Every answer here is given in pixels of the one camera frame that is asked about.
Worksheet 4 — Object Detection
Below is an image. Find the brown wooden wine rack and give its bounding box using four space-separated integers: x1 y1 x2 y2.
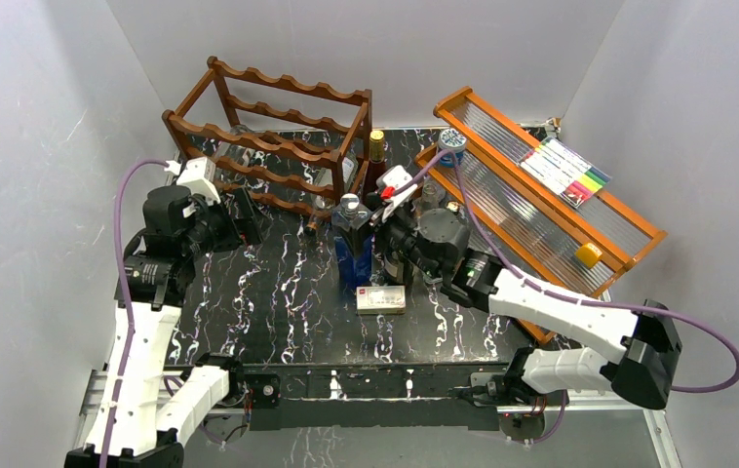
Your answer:
162 56 373 202

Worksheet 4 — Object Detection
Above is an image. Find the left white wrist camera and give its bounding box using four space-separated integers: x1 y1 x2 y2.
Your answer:
165 156 221 205

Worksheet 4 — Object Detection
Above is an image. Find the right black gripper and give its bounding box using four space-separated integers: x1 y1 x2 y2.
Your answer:
333 191 444 280

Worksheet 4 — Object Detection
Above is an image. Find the dark bottle cream label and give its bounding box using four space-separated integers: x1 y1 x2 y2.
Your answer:
382 251 414 287

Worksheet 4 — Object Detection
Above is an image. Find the blue patterned bottle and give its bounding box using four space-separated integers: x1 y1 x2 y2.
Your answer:
331 193 372 291

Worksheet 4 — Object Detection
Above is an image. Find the dark red wine bottle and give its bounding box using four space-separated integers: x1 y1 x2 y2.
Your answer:
361 130 387 199

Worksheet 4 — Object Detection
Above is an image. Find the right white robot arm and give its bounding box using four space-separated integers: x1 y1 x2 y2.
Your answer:
369 188 682 410

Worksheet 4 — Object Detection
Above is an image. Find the clear glass bottle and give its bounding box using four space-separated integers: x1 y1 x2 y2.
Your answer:
416 179 446 214

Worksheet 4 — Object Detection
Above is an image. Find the white rectangular box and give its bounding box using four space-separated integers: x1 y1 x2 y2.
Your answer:
356 286 406 315

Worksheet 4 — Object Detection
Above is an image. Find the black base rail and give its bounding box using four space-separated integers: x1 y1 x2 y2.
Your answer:
240 363 567 433

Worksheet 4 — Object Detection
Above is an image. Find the orange tiered display shelf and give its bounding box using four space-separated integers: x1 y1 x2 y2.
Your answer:
408 86 668 345

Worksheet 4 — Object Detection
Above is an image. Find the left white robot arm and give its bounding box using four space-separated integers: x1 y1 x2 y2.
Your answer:
64 185 262 467

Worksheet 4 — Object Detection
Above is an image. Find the blue lidded jar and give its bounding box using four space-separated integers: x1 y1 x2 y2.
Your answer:
437 128 468 168

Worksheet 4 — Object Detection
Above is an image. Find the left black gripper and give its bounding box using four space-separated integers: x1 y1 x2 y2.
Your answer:
181 186 272 260

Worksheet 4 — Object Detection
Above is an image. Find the aluminium frame rail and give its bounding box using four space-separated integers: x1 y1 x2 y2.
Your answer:
66 368 684 468

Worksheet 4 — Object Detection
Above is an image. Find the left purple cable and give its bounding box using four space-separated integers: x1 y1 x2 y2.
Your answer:
97 158 174 468

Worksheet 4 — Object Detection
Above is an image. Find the clear bottle white label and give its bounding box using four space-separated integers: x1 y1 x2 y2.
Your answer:
304 154 361 237

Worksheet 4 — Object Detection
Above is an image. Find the pack of coloured markers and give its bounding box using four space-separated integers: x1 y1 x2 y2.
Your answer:
520 136 611 209

